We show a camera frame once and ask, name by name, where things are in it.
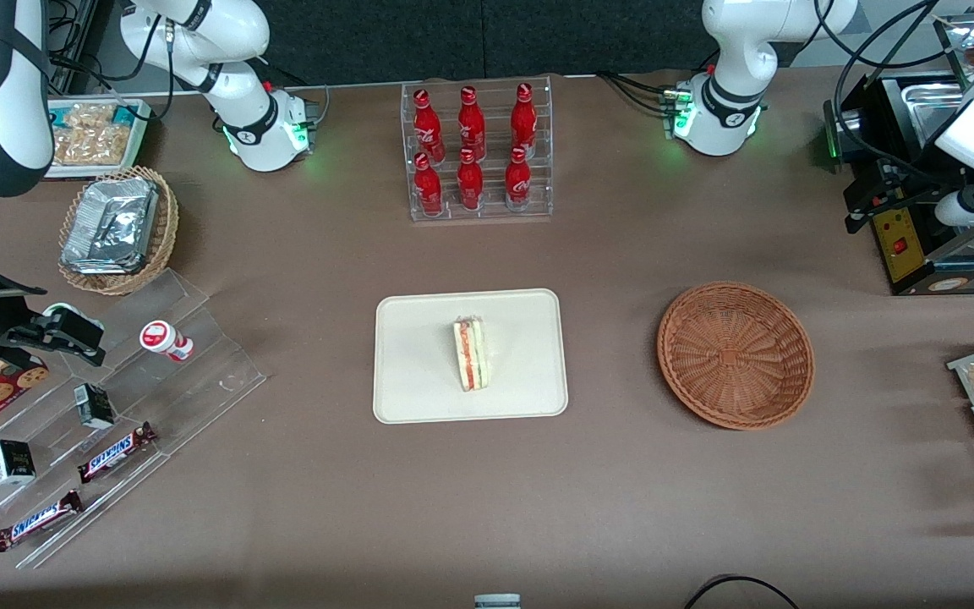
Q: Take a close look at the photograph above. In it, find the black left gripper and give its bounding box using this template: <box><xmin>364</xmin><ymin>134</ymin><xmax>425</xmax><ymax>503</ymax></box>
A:
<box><xmin>842</xmin><ymin>157</ymin><xmax>966</xmax><ymax>235</ymax></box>

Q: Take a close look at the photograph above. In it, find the triangular sandwich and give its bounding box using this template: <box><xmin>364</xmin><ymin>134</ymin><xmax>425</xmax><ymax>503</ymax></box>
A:
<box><xmin>451</xmin><ymin>315</ymin><xmax>489</xmax><ymax>393</ymax></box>

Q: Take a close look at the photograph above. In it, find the light wicker basket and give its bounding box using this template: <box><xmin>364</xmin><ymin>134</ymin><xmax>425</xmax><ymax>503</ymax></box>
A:
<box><xmin>57</xmin><ymin>166</ymin><xmax>180</xmax><ymax>296</ymax></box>

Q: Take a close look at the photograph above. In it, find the brown round wicker basket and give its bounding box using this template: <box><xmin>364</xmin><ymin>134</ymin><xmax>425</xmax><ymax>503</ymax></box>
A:
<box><xmin>656</xmin><ymin>281</ymin><xmax>816</xmax><ymax>431</ymax></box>

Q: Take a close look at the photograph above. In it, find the white tray of snack bags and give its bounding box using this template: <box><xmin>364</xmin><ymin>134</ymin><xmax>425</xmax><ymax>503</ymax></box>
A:
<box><xmin>46</xmin><ymin>98</ymin><xmax>152</xmax><ymax>180</ymax></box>

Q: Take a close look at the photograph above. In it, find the beige plastic tray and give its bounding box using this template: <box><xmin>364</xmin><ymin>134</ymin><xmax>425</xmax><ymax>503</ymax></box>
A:
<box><xmin>373</xmin><ymin>288</ymin><xmax>570</xmax><ymax>425</ymax></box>

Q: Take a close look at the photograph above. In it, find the white round cup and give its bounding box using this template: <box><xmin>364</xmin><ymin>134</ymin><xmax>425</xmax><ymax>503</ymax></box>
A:
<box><xmin>41</xmin><ymin>302</ymin><xmax>106</xmax><ymax>332</ymax></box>

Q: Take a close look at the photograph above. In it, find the black appliance with yellow panel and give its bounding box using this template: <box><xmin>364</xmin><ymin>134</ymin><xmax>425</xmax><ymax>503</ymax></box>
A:
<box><xmin>822</xmin><ymin>17</ymin><xmax>974</xmax><ymax>297</ymax></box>

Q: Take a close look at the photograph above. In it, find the small black box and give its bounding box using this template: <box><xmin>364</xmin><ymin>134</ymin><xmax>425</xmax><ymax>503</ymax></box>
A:
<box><xmin>74</xmin><ymin>382</ymin><xmax>116</xmax><ymax>431</ymax></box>
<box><xmin>0</xmin><ymin>439</ymin><xmax>37</xmax><ymax>486</ymax></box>

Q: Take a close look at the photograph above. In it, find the red and white small bottle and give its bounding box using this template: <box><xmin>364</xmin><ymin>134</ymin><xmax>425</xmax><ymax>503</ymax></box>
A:
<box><xmin>140</xmin><ymin>321</ymin><xmax>194</xmax><ymax>364</ymax></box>

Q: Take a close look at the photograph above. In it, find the silver foil container stack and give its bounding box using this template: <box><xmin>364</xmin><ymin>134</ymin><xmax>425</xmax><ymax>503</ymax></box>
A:
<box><xmin>61</xmin><ymin>176</ymin><xmax>160</xmax><ymax>276</ymax></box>

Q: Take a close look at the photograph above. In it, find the brown snickers bar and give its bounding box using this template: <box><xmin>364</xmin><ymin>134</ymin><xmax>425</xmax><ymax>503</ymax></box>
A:
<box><xmin>0</xmin><ymin>490</ymin><xmax>85</xmax><ymax>553</ymax></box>
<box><xmin>77</xmin><ymin>421</ymin><xmax>158</xmax><ymax>485</ymax></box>

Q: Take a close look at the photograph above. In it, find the clear acrylic stepped shelf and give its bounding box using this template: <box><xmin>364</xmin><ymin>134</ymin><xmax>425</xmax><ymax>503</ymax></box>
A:
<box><xmin>0</xmin><ymin>268</ymin><xmax>269</xmax><ymax>570</ymax></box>

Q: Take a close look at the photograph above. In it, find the red cola bottle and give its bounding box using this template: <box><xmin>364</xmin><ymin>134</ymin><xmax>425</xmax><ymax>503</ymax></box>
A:
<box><xmin>504</xmin><ymin>145</ymin><xmax>533</xmax><ymax>212</ymax></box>
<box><xmin>413</xmin><ymin>152</ymin><xmax>444</xmax><ymax>217</ymax></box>
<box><xmin>457</xmin><ymin>85</ymin><xmax>487</xmax><ymax>162</ymax></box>
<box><xmin>457</xmin><ymin>148</ymin><xmax>485</xmax><ymax>211</ymax></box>
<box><xmin>511</xmin><ymin>82</ymin><xmax>538</xmax><ymax>159</ymax></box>
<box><xmin>413</xmin><ymin>89</ymin><xmax>446</xmax><ymax>164</ymax></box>

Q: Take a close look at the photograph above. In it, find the clear acrylic bottle rack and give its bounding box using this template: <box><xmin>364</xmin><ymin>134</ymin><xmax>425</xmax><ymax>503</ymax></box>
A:
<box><xmin>400</xmin><ymin>75</ymin><xmax>555</xmax><ymax>223</ymax></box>

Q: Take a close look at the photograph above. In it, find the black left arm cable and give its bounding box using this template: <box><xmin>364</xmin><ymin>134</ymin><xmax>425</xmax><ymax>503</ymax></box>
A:
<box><xmin>813</xmin><ymin>0</ymin><xmax>974</xmax><ymax>183</ymax></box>

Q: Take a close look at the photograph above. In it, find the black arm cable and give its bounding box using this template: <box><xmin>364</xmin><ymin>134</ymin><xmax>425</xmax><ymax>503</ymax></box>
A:
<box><xmin>813</xmin><ymin>0</ymin><xmax>974</xmax><ymax>183</ymax></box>
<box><xmin>46</xmin><ymin>0</ymin><xmax>179</xmax><ymax>121</ymax></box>

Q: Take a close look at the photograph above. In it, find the black base cable bundle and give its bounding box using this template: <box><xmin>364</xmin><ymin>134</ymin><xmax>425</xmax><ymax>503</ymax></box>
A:
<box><xmin>595</xmin><ymin>71</ymin><xmax>681</xmax><ymax>117</ymax></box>

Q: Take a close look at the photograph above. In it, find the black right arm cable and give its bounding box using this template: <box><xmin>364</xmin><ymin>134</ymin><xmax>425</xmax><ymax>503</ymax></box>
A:
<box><xmin>46</xmin><ymin>0</ymin><xmax>179</xmax><ymax>121</ymax></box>

